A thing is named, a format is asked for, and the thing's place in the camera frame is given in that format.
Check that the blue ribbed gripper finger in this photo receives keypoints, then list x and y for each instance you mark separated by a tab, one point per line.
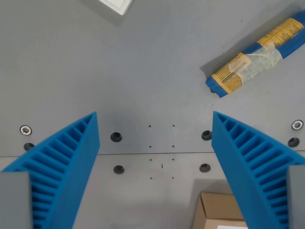
240	155
71	152

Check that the silver hex socket bolt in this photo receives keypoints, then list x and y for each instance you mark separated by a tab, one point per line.
26	130
297	125

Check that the white socket on grey base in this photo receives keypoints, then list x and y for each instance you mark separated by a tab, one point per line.
112	6

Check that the brown cardboard box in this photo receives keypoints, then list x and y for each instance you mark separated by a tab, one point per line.
214	212

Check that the blue roll with yellow label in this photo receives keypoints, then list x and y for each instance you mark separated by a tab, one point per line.
257	55

